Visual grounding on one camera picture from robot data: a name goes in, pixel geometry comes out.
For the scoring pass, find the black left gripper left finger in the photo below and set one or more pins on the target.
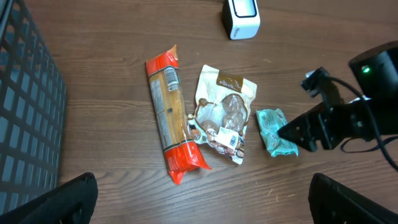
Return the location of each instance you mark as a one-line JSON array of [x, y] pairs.
[[72, 202]]

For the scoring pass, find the teal snack packet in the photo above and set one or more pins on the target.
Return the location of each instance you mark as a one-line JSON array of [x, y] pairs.
[[270, 121]]

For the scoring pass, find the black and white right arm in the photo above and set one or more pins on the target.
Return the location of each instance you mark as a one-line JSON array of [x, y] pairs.
[[376, 72]]

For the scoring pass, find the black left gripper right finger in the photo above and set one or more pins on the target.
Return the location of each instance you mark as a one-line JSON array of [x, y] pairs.
[[332, 202]]

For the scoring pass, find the orange biscuit pack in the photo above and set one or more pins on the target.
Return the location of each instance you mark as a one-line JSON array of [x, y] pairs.
[[181, 153]]

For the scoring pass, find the beige brown snack pouch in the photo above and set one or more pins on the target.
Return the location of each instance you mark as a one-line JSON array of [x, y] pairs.
[[220, 119]]

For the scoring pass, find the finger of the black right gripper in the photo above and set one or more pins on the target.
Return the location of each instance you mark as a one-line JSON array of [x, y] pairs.
[[302, 131]]

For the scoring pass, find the white barcode scanner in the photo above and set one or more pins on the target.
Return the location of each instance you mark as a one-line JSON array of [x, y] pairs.
[[240, 18]]

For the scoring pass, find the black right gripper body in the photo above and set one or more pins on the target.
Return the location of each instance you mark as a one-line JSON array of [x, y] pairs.
[[342, 112]]

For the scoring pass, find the grey plastic shopping basket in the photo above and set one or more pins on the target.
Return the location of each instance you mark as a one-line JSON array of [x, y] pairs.
[[33, 109]]

